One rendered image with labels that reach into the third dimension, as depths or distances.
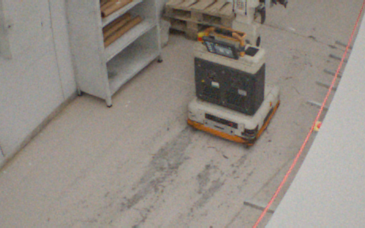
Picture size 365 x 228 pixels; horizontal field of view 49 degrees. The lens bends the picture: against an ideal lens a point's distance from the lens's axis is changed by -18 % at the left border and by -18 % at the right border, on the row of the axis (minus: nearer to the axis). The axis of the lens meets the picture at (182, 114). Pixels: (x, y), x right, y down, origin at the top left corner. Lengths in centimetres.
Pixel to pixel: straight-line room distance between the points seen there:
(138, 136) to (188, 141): 43
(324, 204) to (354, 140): 7
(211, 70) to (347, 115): 340
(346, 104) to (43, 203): 347
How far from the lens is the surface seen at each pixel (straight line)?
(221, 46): 346
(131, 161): 388
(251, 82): 359
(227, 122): 382
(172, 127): 416
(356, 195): 28
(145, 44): 506
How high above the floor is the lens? 266
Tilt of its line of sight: 38 degrees down
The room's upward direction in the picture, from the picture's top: 4 degrees counter-clockwise
